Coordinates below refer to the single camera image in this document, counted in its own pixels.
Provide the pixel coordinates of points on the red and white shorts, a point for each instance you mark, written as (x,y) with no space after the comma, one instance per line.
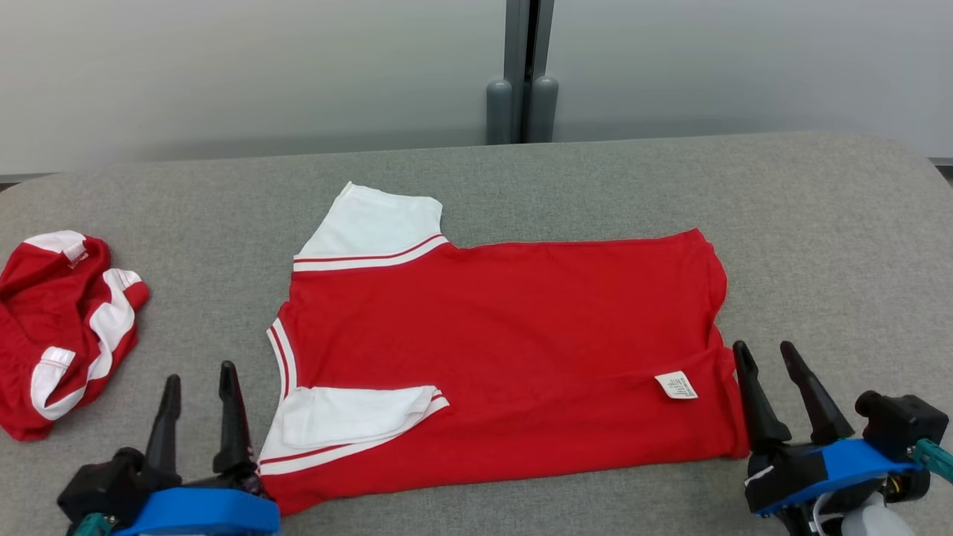
(45,313)

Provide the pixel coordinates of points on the red and white shirt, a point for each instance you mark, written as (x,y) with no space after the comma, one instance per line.
(521,335)

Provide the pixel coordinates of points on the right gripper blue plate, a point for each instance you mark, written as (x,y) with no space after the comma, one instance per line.
(819,469)

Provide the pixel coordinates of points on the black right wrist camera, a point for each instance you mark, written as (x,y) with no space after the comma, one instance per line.
(904,424)

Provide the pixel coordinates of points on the grey partition post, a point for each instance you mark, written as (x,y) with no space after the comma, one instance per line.
(521,45)

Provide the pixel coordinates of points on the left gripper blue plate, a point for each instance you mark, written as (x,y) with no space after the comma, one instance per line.
(201,514)

